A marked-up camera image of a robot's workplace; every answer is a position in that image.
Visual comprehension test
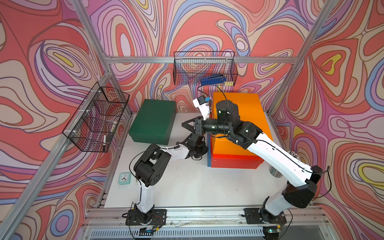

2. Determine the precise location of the blue shoebox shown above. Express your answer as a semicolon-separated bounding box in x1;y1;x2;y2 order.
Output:
207;134;212;168

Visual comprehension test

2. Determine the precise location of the blue tool in basket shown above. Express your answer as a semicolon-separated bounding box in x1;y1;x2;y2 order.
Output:
201;75;227;86

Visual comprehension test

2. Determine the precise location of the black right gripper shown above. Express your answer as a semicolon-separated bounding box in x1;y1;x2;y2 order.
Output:
181;115;231;137

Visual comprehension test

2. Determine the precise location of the black wire basket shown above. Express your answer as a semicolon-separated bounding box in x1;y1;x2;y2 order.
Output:
173;50;238;86
63;83;130;153

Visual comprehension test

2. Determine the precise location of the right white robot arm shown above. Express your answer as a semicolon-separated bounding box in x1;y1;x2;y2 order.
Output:
182;97;324;216

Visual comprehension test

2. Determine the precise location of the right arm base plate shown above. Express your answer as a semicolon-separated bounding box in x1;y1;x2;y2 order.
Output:
241;208;287;226

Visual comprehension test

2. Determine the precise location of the aluminium front rail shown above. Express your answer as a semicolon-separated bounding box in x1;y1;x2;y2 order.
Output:
76;206;338;240

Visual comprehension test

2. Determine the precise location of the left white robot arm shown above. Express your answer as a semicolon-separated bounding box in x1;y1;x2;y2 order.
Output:
133;133;208;214

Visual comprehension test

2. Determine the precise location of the orange shoebox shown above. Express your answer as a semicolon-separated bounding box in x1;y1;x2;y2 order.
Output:
211;92;277;157

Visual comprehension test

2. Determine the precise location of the green shoebox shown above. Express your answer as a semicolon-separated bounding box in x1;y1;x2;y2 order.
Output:
129;99;177;146

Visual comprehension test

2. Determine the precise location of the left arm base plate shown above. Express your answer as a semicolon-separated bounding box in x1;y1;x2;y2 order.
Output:
122;209;167;227

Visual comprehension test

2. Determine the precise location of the black wire basket back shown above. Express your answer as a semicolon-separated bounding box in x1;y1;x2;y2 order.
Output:
173;50;238;86

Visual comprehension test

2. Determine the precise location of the black marker in basket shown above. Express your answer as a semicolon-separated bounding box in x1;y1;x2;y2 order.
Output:
103;135;107;152

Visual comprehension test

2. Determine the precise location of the black wire basket left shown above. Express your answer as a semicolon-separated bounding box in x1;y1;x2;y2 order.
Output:
63;83;130;153

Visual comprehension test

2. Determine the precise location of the red shoebox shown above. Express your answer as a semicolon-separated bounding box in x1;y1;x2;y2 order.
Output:
208;154;264;169

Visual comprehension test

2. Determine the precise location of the metal cup of pens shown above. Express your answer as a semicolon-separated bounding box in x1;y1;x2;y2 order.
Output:
269;151;300;178

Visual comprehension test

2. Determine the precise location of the mint green small clock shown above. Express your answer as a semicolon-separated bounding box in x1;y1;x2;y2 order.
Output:
118;172;132;185

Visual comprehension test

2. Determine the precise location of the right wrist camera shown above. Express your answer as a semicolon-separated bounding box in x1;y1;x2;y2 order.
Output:
193;96;211;121

